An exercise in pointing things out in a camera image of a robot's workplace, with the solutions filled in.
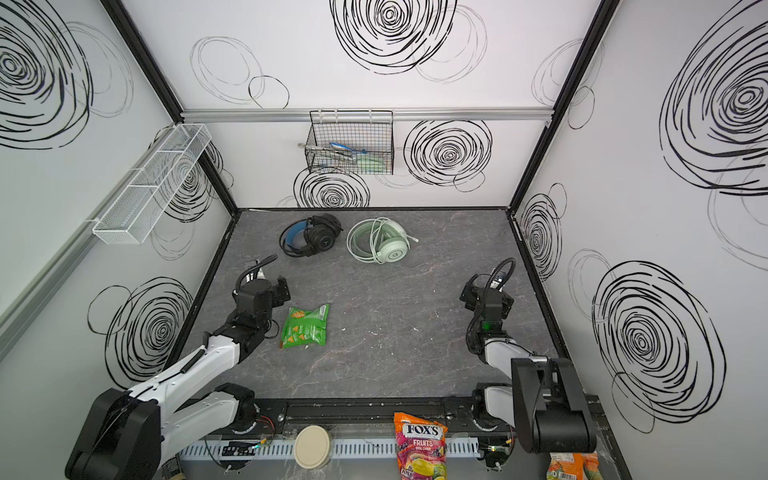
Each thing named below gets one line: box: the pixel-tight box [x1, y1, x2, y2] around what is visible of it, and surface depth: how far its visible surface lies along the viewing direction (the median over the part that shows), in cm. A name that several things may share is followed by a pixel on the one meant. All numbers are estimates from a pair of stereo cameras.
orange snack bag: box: [546, 452, 603, 480], surface depth 66 cm
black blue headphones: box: [284, 213, 344, 257], surface depth 107 cm
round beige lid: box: [294, 425, 331, 470], surface depth 66 cm
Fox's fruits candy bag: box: [393, 412, 449, 480], surface depth 68 cm
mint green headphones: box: [352, 220, 419, 264], surface depth 104 cm
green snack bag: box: [280, 304, 330, 349], surface depth 86 cm
